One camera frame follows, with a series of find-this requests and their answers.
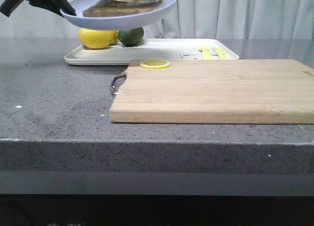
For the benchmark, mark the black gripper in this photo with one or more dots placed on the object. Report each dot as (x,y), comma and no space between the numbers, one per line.
(8,6)

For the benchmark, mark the light blue plate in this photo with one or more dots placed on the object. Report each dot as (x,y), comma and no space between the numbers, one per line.
(116,22)

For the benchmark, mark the white bear tray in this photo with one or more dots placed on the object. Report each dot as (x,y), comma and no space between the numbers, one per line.
(168,49)

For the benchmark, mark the front yellow lemon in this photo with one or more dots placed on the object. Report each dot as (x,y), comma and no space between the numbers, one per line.
(94,39)

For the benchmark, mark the yellow lemon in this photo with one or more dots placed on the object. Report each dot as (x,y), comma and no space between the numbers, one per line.
(94,39)
(113,35)

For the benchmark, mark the rear yellow lemon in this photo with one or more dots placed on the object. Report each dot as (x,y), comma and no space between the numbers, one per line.
(113,35)

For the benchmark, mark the green lime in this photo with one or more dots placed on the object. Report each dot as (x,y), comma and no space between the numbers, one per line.
(131,37)

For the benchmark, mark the lemon slice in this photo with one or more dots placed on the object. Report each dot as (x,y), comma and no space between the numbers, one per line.
(155,63)

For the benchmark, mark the left yellow utensil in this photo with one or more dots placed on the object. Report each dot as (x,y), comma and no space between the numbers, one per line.
(205,52)

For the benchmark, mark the yellow utensil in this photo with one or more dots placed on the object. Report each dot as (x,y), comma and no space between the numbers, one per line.
(220,53)
(205,52)

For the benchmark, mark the right yellow utensil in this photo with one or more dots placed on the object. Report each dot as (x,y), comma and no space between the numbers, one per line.
(220,53)

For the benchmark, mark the wooden cutting board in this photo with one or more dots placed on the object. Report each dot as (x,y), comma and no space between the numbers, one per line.
(243,91)

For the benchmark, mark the metal cutting board handle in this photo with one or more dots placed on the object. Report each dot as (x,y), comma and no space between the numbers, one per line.
(113,85)

